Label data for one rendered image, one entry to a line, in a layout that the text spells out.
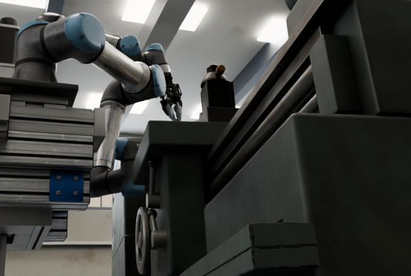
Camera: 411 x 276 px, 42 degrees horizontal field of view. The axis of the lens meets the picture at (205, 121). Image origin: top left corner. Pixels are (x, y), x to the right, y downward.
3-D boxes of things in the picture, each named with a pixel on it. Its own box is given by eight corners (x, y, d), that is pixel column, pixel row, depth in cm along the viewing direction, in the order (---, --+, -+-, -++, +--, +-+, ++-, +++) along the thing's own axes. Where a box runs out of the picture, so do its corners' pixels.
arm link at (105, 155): (96, 74, 198) (73, 190, 169) (121, 67, 195) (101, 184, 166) (112, 93, 207) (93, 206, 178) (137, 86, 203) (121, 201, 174)
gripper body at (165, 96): (166, 99, 215) (157, 73, 219) (162, 108, 223) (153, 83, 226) (183, 95, 218) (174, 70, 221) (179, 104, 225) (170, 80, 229)
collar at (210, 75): (197, 91, 149) (197, 82, 150) (225, 92, 151) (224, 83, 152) (204, 78, 142) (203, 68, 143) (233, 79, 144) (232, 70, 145)
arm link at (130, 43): (33, -1, 217) (144, 32, 211) (40, 14, 227) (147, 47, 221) (19, 21, 213) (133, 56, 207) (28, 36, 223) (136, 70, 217)
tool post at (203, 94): (202, 125, 145) (200, 92, 149) (229, 125, 147) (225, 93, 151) (209, 113, 138) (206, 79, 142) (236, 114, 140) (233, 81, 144)
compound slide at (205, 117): (190, 153, 150) (189, 136, 152) (224, 153, 153) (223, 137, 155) (208, 124, 132) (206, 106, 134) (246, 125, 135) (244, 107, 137)
